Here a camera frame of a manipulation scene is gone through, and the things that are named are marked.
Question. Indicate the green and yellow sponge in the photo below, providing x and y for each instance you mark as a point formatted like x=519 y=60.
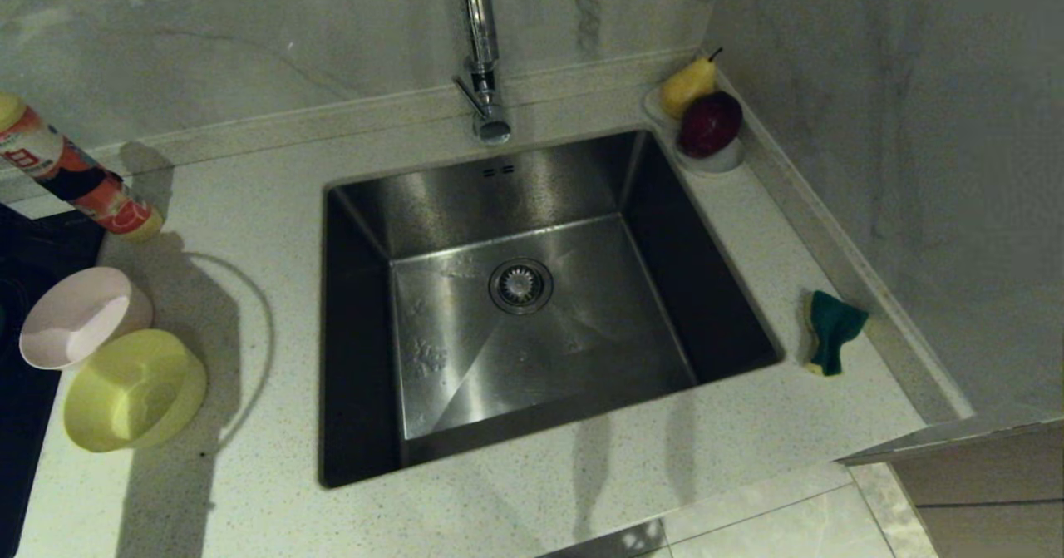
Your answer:
x=835 y=321

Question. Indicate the yellow plastic bowl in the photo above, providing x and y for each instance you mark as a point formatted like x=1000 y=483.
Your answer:
x=137 y=392

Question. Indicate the orange white dish soap bottle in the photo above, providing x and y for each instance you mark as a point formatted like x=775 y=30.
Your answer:
x=83 y=184

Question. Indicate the pink plastic bowl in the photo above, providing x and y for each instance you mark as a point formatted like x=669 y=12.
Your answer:
x=75 y=317

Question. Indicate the stainless steel sink basin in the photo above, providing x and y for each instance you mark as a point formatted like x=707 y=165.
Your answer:
x=582 y=192

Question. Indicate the chrome faucet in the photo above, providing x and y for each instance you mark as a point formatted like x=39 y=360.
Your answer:
x=482 y=26

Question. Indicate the round metal drain strainer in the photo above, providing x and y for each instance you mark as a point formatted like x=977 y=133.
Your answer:
x=521 y=286

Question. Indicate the small white fruit dish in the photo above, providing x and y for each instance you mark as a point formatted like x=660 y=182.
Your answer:
x=723 y=164

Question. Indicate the dark red apple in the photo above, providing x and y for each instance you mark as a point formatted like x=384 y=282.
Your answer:
x=711 y=124

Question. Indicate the yellow pear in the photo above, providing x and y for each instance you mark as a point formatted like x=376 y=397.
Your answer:
x=686 y=86

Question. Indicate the beige wooden cabinet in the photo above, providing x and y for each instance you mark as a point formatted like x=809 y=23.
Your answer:
x=989 y=491

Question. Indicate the black induction cooktop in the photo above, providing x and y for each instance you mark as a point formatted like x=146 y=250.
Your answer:
x=21 y=425

